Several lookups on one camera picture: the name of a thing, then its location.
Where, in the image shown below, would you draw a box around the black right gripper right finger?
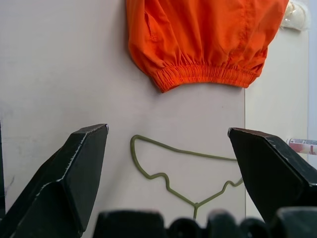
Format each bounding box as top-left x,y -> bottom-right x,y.
227,127 -> 317,224

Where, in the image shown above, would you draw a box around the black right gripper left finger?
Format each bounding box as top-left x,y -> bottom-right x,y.
0,123 -> 110,238

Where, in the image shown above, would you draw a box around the green wire hanger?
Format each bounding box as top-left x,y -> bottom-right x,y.
130,134 -> 246,221

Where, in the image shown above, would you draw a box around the orange shorts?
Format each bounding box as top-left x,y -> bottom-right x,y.
125,0 -> 290,94

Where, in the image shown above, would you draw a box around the white red-printed tube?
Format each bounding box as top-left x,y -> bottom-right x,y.
286,137 -> 317,156

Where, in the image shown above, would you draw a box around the white fluffy cloth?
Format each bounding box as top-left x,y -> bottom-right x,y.
279,0 -> 311,32

